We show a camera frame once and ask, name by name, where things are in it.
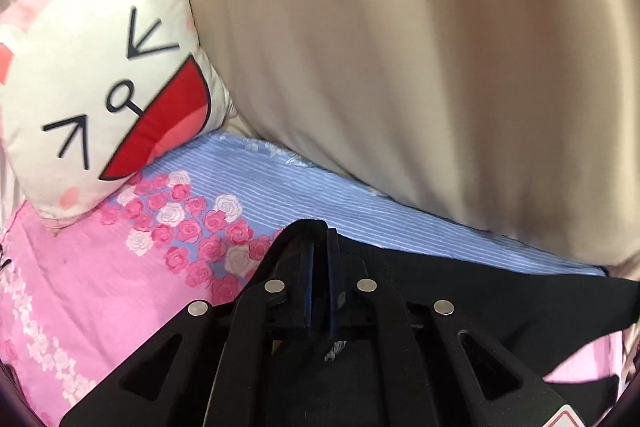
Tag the pink rose bed sheet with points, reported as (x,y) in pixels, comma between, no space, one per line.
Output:
(195,226)

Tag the white cat face pillow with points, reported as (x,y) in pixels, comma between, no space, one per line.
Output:
(92,91)

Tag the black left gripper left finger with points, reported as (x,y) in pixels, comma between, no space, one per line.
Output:
(200,368)

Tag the beige quilt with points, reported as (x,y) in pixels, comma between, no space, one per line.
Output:
(519,117)

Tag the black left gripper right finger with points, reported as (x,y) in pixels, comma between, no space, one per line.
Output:
(436,363)

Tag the black pants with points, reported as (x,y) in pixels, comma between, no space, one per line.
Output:
(541,319)

